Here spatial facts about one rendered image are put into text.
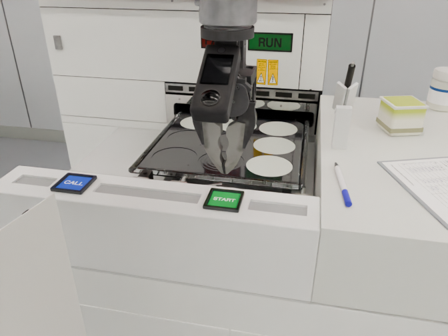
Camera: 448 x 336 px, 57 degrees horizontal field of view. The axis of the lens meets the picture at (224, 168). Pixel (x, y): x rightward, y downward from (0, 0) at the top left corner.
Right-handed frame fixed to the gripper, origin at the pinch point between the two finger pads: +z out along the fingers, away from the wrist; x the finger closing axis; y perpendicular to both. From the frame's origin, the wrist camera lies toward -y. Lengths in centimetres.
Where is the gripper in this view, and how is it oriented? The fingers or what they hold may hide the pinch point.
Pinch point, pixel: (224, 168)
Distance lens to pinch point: 61.3
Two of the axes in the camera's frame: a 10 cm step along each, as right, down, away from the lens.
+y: 2.0, -4.6, 8.7
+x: -9.8, -1.0, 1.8
